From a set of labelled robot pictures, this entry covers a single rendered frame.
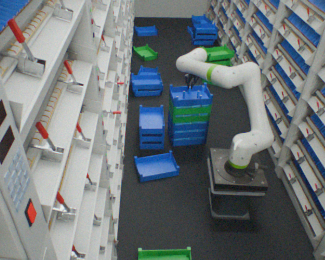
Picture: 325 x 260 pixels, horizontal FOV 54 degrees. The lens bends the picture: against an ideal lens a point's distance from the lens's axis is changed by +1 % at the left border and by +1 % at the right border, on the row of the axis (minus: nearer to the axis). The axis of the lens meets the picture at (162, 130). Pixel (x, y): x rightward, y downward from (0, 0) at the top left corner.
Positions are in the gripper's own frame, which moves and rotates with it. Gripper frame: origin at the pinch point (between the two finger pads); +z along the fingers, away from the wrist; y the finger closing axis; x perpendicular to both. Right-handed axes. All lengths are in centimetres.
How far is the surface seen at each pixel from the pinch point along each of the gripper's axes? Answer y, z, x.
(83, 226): -71, -101, -120
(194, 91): 5.5, 9.8, 0.8
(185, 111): -5.9, 6.6, -19.3
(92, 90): -66, -112, -77
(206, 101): 9.6, -0.5, -15.9
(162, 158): -25, 31, -47
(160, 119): -22.9, 30.5, -11.9
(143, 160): -41, 29, -48
